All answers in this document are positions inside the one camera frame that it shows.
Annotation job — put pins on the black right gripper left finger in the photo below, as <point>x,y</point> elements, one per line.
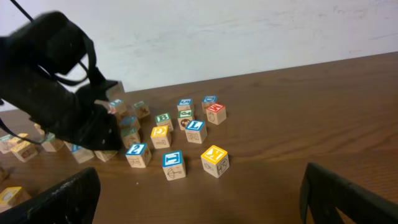
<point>73,200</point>

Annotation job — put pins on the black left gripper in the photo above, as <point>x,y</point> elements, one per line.
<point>34,58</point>

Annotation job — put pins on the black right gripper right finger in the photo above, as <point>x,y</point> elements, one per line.
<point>325,193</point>

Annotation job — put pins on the blue l block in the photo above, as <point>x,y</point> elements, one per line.
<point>196,131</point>
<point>119,103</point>

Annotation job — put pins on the yellow C block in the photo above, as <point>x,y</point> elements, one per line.
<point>12,196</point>

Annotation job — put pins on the blue H block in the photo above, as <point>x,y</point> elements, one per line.
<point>81,154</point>

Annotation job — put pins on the red I block front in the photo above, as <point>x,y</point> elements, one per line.
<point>105,155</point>

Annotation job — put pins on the red i block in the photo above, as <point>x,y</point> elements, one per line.
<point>115,111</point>
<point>105,155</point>

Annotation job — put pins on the yellow block back right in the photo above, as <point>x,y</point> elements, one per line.
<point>39,129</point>

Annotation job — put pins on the green Z block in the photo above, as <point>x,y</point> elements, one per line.
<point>52,144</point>

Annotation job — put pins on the yellow S block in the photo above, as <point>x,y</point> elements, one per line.
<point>24,151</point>

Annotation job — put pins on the red I block back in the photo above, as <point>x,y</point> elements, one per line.
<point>115,111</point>

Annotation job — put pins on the blue L block back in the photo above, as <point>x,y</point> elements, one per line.
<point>119,103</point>

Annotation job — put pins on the yellow block back left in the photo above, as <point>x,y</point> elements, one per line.
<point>18,139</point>

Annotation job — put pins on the blue 2 block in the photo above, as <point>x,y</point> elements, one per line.
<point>138,155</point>

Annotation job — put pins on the green L block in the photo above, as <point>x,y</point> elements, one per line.
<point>5,145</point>

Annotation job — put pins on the blue D block centre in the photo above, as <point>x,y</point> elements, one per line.
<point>129,121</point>

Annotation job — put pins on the blue d block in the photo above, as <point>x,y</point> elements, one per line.
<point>208,100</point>
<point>129,121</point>

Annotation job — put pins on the green 4 block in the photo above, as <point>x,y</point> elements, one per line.
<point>141,109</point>

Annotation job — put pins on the blue T block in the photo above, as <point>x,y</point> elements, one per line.
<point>173,165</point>

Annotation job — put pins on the yellow G block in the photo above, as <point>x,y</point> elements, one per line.
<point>161,137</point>

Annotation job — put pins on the yellow K block right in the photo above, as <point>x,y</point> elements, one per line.
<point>215,161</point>

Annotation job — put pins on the green B block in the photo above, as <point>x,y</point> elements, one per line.
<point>164,120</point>

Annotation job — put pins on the red M block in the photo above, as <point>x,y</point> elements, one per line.
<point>216,113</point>

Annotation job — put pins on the green J block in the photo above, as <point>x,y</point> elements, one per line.
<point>184,117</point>

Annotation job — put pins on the blue 5 block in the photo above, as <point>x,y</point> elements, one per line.
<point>185,104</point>

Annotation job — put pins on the blue D block right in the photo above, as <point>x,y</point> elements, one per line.
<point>208,100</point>

